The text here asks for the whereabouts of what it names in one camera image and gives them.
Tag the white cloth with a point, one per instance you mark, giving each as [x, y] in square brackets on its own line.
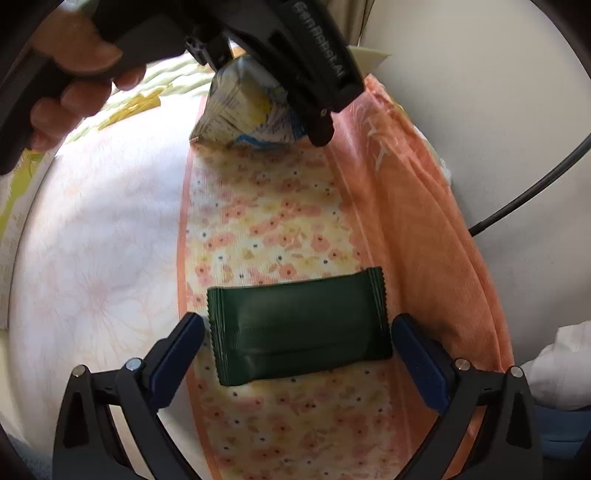
[565, 364]

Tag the white yellow blue snack packet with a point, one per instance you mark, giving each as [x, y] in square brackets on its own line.
[244, 115]

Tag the orange floral cloth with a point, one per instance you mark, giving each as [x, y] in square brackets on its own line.
[406, 230]

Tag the green striped floral blanket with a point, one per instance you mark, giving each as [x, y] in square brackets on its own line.
[138, 99]

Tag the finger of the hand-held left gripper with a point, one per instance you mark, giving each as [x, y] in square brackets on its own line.
[318, 127]
[207, 50]

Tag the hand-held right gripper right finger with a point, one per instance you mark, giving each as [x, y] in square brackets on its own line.
[415, 360]

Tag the white faint floral quilt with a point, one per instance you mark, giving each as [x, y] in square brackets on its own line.
[101, 254]

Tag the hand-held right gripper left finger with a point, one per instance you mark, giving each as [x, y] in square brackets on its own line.
[180, 355]

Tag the brown curtain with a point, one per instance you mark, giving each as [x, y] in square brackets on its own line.
[358, 21]

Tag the dark green snack packet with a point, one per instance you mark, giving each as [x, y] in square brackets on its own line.
[300, 323]

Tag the person's left hand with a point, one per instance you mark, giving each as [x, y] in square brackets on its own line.
[74, 41]

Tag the blue cloth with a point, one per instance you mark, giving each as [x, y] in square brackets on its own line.
[565, 431]

